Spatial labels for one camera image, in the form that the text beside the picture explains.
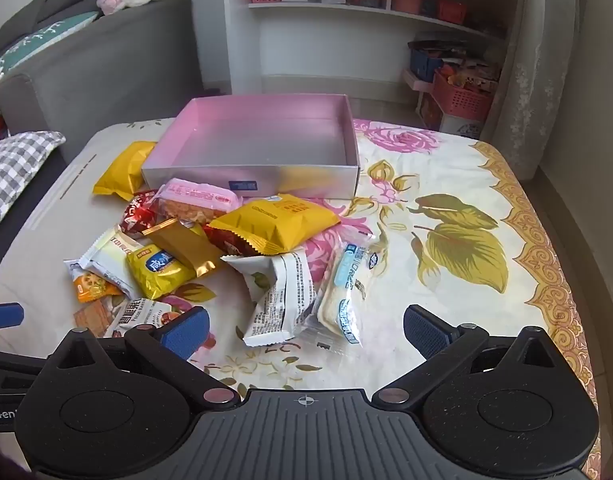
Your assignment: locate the yellow packet with blue label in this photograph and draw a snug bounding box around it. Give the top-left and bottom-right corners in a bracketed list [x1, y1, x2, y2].
[126, 245, 198, 301]

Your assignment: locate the pink cardboard box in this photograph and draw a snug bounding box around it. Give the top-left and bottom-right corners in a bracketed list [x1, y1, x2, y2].
[141, 92, 361, 197]

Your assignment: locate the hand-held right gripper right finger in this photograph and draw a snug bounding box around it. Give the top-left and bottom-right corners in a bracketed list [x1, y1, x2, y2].
[371, 304, 570, 408]

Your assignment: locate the clear packet with white bread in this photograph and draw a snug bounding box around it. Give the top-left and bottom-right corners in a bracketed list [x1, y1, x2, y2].
[293, 239, 383, 347]

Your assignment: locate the pink low rack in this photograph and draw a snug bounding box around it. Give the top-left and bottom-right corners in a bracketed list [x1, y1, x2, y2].
[400, 67, 437, 94]

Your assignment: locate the small red snack packet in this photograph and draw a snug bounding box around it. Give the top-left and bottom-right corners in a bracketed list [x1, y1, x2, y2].
[118, 190, 160, 239]

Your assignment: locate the white bookshelf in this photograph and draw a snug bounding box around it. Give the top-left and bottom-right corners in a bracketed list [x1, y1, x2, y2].
[221, 0, 523, 97]

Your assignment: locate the patterned curtain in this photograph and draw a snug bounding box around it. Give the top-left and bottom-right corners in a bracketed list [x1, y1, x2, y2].
[481, 0, 598, 182]

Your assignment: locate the white nut packet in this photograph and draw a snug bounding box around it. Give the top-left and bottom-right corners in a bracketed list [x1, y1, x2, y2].
[104, 296, 173, 339]

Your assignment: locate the blue box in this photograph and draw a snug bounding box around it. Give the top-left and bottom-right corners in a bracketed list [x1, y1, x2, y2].
[409, 42, 445, 84]

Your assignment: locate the pink plastic basket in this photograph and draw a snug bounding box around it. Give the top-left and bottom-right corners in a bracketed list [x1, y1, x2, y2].
[433, 68, 495, 122]

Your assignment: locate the grey checkered pillow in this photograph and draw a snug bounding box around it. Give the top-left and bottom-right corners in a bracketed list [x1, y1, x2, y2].
[0, 131, 66, 244]

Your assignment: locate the floral bedsheet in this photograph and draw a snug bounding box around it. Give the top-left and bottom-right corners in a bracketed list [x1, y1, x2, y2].
[0, 118, 600, 480]

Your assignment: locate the large red snack packet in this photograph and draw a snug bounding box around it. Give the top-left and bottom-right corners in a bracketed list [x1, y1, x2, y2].
[203, 225, 260, 257]

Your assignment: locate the red shelf basket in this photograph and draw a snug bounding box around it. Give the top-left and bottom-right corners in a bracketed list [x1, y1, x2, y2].
[439, 0, 470, 24]

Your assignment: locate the pink wafer packet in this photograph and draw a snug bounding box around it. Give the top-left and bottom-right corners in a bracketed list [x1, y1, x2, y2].
[150, 178, 243, 224]

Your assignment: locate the white packet green print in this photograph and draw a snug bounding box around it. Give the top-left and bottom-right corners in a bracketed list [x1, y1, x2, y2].
[220, 251, 323, 348]

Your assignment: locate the yellow snack packet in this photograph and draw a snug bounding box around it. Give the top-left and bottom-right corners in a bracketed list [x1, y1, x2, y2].
[93, 141, 157, 202]
[209, 193, 342, 256]

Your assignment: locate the white and orange biscuit packet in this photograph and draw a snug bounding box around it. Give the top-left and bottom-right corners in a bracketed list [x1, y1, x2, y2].
[63, 259, 123, 304]

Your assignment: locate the white and yellow cake packet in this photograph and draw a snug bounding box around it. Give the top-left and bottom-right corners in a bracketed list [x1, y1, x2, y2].
[78, 227, 143, 300]

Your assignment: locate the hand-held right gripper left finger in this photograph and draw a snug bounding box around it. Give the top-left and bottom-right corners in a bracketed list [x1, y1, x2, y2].
[45, 306, 241, 408]

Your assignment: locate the teal cushion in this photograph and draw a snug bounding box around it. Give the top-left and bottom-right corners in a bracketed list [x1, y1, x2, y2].
[0, 11, 100, 79]

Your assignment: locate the gold snack packet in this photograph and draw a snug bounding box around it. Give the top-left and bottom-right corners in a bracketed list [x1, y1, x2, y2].
[143, 218, 226, 279]

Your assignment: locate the white printed box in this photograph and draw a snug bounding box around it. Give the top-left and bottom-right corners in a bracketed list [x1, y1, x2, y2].
[417, 91, 483, 139]

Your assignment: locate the grey sofa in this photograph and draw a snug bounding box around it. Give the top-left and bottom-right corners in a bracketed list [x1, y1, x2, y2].
[0, 0, 205, 281]

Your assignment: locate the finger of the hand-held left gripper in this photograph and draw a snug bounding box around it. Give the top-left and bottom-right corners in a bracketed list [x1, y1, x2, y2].
[0, 347, 46, 392]
[0, 302, 25, 329]

